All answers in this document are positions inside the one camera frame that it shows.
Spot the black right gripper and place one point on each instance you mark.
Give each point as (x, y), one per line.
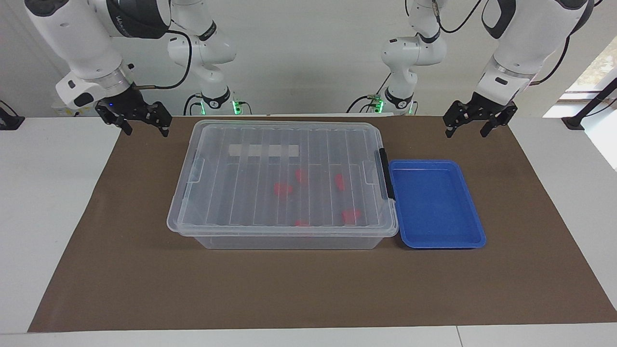
(127, 103)

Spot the clear plastic storage box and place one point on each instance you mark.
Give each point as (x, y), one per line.
(289, 242)

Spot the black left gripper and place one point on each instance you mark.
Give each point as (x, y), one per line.
(482, 105)

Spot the clear ribbed box lid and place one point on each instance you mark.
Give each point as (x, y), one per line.
(250, 207)

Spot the black box latch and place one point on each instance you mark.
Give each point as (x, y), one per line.
(384, 173)

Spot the window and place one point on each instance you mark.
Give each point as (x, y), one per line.
(602, 62)

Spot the black clamp mount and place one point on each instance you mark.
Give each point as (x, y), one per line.
(9, 123)

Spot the black angled stand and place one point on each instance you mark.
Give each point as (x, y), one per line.
(573, 122)

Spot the brown table mat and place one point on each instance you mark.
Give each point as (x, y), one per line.
(308, 289)

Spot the blue plastic tray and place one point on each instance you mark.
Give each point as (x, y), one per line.
(434, 207)

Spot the white strip label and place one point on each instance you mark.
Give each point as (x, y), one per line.
(263, 151)

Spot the red block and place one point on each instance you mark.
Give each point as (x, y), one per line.
(301, 176)
(283, 188)
(351, 215)
(340, 181)
(302, 223)

